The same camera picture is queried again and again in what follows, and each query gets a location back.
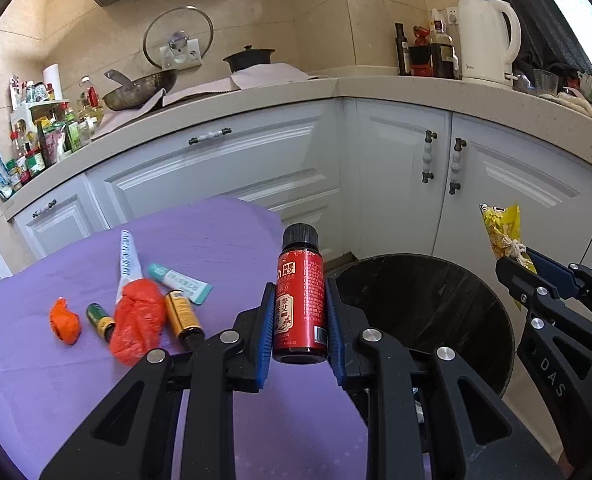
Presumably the dark slim oil bottle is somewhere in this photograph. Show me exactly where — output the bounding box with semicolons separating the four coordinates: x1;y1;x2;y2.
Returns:
395;23;409;76

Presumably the yellow knotted wrapper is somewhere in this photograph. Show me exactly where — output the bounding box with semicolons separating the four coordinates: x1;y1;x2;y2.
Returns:
478;203;539;311

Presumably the pale cloth on stove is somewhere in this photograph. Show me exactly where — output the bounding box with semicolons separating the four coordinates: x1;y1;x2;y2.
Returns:
96;62;323;136

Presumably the glass pot lid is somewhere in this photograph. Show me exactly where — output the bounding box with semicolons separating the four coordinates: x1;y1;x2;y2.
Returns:
142;6;214;68

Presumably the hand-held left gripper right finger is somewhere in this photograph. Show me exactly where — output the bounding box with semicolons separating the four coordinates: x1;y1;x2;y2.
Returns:
326;277;565;480

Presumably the small white cabinet door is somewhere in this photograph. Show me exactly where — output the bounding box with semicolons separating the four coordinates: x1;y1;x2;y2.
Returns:
13;172;110;261

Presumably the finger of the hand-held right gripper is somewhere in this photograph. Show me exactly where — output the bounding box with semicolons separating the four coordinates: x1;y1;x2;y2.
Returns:
495;258;592;356
526;248;592;333

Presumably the red plastic bag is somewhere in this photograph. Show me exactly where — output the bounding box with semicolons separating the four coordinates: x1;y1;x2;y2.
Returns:
108;280;167;367

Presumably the red jar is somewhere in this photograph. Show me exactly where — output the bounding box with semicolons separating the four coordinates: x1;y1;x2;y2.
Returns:
410;25;434;77

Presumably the white electric kettle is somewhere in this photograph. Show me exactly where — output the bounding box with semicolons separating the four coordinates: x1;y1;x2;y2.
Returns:
457;0;523;86

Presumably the amber yellow label bottle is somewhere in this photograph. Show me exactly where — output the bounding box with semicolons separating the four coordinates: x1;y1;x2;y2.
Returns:
163;289;207;351

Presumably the teal and white tube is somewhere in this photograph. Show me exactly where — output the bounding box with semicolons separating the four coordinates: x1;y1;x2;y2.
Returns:
147;263;213;306

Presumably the cream dish towel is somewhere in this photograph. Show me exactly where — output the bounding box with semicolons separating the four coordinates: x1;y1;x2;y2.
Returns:
541;89;592;133

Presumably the white lid holder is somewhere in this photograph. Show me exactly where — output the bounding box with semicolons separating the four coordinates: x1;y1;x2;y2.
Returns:
159;37;203;68

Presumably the green label small bottle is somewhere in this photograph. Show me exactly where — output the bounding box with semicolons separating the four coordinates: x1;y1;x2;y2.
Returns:
86;303;117;343

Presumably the black lined trash bin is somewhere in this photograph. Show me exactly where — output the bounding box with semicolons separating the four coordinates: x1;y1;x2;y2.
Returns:
333;254;517;428

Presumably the clear cooking oil bottle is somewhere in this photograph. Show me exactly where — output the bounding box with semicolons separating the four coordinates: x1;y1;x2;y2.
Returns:
78;76;104;126

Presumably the red small bottle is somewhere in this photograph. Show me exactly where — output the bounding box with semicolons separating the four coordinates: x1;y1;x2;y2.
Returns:
272;223;328;365

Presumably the black pot with lid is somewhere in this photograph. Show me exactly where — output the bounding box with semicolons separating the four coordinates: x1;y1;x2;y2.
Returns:
223;45;275;73

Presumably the white striped tube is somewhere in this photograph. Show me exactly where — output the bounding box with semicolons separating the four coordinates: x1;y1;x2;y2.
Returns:
116;230;144;306

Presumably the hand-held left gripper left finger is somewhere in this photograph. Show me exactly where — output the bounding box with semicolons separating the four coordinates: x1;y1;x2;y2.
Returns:
40;282;277;480

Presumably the small orange plastic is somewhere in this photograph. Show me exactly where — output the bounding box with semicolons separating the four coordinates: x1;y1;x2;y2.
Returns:
49;298;82;345

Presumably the clear measuring cup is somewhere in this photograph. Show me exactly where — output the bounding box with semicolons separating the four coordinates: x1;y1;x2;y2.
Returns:
532;69;559;97

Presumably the cluster of seasoning bottles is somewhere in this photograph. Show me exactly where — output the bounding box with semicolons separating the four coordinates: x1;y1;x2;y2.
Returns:
7;75;83;181

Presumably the white paper towel roll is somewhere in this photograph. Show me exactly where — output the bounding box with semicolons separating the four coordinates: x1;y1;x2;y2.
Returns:
43;63;63;101

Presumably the steel wok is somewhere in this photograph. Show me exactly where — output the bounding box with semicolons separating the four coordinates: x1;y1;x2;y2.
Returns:
102;69;178;111

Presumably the dark soy sauce bottle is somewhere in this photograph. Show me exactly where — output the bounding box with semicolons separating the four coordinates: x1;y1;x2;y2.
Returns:
428;8;459;79

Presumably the wide white cabinet door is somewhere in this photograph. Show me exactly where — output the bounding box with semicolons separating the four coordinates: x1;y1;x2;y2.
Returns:
86;100;358;263

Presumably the dark window curtain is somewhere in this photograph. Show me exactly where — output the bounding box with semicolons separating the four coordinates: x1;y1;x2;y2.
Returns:
476;0;592;92

